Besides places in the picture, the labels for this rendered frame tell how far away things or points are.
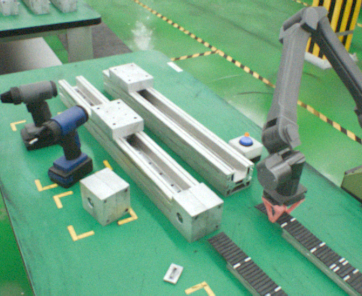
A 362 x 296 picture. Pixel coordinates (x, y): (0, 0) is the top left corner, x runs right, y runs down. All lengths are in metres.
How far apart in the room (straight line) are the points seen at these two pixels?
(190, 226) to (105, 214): 0.23
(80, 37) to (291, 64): 1.88
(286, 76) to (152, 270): 0.59
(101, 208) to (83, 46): 1.85
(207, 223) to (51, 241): 0.40
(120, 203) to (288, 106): 0.50
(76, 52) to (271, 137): 1.99
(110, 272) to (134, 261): 0.06
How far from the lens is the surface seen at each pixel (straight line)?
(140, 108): 1.52
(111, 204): 1.11
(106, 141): 1.38
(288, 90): 1.09
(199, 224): 1.07
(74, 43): 2.81
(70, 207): 1.21
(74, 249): 1.09
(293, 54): 1.17
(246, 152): 1.33
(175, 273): 1.02
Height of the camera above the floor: 1.58
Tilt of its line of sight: 34 degrees down
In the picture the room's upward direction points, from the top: 3 degrees clockwise
